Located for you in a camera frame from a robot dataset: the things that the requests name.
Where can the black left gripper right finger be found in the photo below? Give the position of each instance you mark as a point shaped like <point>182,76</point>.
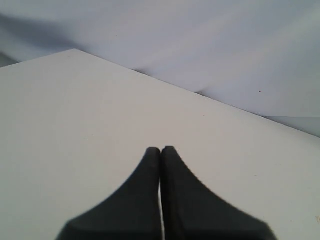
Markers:
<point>192,212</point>

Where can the white paper backdrop sheet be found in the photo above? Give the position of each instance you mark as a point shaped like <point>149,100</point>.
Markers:
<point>261,56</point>

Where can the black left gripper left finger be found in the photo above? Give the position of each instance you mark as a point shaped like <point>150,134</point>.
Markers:
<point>130,213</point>

